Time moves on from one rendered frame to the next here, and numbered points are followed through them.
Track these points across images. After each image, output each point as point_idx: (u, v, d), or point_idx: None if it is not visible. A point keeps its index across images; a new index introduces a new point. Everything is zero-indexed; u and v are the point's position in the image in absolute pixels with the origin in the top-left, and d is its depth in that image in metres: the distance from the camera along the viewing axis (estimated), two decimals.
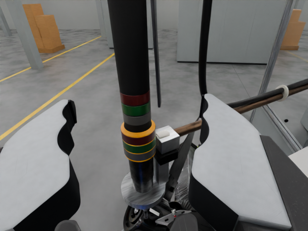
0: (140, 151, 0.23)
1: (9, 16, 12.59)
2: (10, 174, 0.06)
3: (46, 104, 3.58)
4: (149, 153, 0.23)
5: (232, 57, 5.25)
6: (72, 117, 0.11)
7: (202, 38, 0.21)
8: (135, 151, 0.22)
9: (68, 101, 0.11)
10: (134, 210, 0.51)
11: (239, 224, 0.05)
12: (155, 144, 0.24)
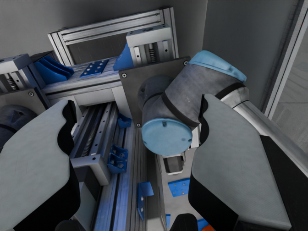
0: None
1: None
2: (10, 174, 0.06)
3: None
4: None
5: None
6: (72, 117, 0.11)
7: None
8: None
9: (68, 101, 0.11)
10: None
11: (239, 224, 0.05)
12: None
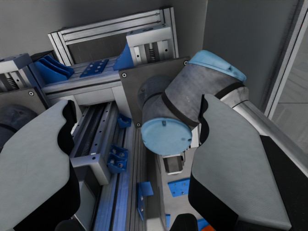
0: None
1: None
2: (10, 174, 0.06)
3: None
4: None
5: None
6: (72, 117, 0.11)
7: None
8: None
9: (68, 101, 0.11)
10: None
11: (239, 224, 0.05)
12: None
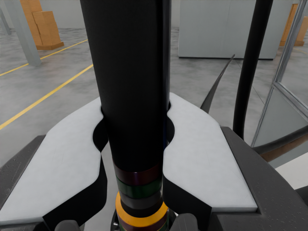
0: None
1: (8, 15, 12.49)
2: (47, 162, 0.07)
3: (42, 99, 3.41)
4: None
5: (236, 52, 5.07)
6: None
7: (247, 65, 0.13)
8: None
9: None
10: None
11: (213, 215, 0.05)
12: (168, 221, 0.16)
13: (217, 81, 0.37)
